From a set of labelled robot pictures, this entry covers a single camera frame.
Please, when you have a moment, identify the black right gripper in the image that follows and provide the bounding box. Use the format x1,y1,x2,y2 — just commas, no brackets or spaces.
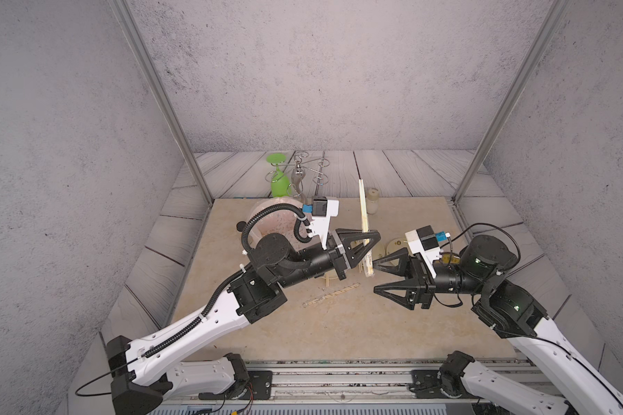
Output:
373,248,489,312

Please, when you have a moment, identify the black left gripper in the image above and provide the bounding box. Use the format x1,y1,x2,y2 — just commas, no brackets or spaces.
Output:
271,230,375,292

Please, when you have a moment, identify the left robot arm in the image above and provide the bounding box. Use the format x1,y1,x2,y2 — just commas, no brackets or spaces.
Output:
107,229,381,414

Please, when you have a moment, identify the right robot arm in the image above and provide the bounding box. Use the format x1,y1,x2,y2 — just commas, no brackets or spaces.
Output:
373,231,623,414

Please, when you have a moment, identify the wrapped chopsticks left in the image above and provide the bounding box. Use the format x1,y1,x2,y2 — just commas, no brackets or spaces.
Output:
302,284,360,308

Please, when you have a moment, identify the cream plate with characters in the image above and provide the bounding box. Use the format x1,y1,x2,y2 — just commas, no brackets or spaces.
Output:
385,238,409,255

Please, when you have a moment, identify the white shaker bottle beige cap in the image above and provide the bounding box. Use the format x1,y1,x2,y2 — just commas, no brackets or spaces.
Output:
365,188,380,214

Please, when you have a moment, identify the chrome cup holder stand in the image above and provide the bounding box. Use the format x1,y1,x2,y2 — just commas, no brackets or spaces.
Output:
265,151,331,204

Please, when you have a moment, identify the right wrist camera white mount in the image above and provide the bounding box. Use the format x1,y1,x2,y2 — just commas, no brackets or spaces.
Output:
405,225,450,264

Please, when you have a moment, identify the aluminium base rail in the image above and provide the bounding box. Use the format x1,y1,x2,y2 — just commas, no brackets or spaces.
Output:
155,359,502,414

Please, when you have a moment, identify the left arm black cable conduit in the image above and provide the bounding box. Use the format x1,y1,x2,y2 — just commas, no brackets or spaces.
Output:
240,203,313,255

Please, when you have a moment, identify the left aluminium frame post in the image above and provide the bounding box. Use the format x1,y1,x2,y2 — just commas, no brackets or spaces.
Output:
108,0,215,205

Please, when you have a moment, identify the aluminium frame post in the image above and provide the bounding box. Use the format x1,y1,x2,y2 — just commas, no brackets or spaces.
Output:
108,0,215,205
451,0,570,206

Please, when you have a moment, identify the right aluminium frame post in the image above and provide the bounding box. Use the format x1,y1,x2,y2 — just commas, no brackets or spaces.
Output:
451,0,570,206

